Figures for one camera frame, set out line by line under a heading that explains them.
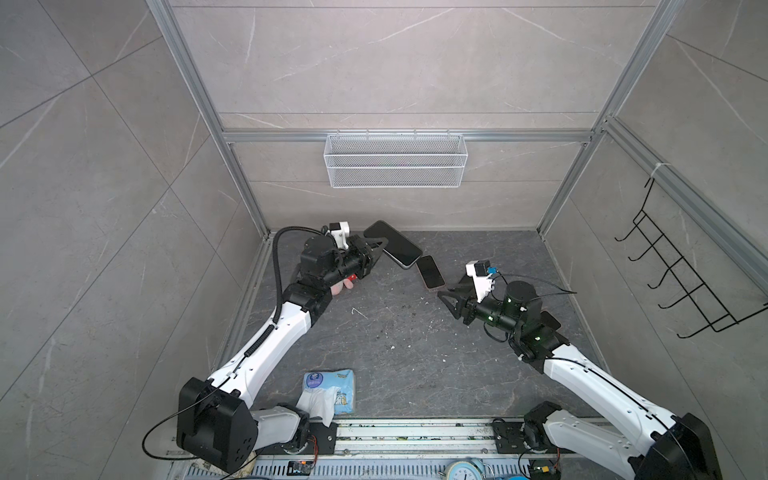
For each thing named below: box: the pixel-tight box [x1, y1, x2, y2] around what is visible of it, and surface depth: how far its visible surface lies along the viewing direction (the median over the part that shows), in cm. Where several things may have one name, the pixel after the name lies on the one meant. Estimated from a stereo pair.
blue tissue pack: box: [296, 369, 355, 427], surface depth 76 cm
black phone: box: [363, 220, 423, 269], surface depth 74 cm
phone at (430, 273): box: [416, 255, 447, 291], surface depth 109 cm
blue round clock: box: [446, 458, 485, 480], surface depth 67 cm
